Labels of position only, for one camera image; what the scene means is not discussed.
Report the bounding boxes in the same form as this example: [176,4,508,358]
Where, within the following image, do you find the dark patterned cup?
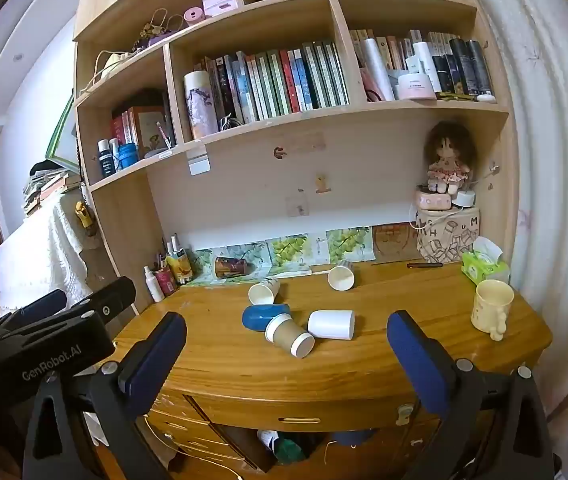
[214,256,255,278]

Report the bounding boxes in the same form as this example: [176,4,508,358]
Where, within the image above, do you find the brown picture box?
[129,105,171,153]

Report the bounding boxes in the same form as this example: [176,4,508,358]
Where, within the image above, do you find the brown drawing sheet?
[373,223,417,261]

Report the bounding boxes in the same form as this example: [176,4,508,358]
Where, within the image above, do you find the pink drawer box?
[202,0,239,17]

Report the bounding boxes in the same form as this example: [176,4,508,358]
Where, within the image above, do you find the small woven basket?
[131,8,185,53]

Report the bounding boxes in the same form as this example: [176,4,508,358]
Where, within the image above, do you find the patterned brown box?
[416,207,481,263]

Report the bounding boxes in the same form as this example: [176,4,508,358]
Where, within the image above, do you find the yellow hanging toy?
[74,201,96,237]

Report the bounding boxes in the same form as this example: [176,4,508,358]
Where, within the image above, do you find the cream mug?
[471,280,515,342]

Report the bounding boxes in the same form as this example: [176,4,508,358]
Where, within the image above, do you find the white paper cup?
[248,276,281,306]
[327,260,356,292]

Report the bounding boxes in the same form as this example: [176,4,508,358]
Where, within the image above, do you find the white curtain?
[456,0,568,441]

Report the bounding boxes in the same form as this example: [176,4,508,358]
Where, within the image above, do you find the white lace cloth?
[0,194,96,317]

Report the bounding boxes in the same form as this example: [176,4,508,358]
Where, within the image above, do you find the plain white cup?
[307,309,356,341]

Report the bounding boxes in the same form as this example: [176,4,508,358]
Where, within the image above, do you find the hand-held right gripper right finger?
[386,310,556,480]

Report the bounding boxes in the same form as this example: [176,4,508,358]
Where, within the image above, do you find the green tissue box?
[461,237,511,286]

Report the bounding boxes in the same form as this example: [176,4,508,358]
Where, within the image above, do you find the dark bottle white cap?
[97,139,118,177]

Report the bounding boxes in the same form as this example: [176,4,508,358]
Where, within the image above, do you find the wooden desk drawer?
[184,391,421,432]

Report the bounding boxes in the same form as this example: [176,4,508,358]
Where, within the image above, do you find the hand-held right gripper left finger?
[23,311,188,480]

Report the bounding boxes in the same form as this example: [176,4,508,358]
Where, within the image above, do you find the white patterned thermos bottle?
[184,71,220,142]

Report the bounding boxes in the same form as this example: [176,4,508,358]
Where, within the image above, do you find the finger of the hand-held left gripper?
[0,289,69,330]
[84,276,138,329]

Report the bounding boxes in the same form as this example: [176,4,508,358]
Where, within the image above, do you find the brown paper cup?
[264,313,316,359]

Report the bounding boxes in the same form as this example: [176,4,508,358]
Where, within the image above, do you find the pile of papers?
[23,167,82,217]

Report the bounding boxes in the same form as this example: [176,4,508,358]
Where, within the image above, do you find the blue cup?
[242,304,292,333]

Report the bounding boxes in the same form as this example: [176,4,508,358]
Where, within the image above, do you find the white label card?
[186,145,212,176]

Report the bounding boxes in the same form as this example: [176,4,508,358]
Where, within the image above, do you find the red books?
[110,109,140,148]

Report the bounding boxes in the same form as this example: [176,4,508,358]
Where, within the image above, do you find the clear plastic sleeve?
[361,37,396,102]

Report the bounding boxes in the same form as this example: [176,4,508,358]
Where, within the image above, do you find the white spray bottle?
[144,266,165,303]

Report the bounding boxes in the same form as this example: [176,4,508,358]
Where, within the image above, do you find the green framed picture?
[46,92,79,171]

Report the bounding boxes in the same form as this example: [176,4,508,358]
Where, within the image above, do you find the black bottle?
[431,55,454,95]
[466,40,495,97]
[448,39,475,96]

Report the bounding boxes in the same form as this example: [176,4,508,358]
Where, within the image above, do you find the green leaf painting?
[226,242,272,273]
[186,247,230,286]
[325,227,372,263]
[269,234,310,266]

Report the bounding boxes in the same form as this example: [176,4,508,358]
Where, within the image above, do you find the brown-haired cloth doll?
[424,121,476,196]

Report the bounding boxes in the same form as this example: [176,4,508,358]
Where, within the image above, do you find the wooden bookshelf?
[71,0,520,317]

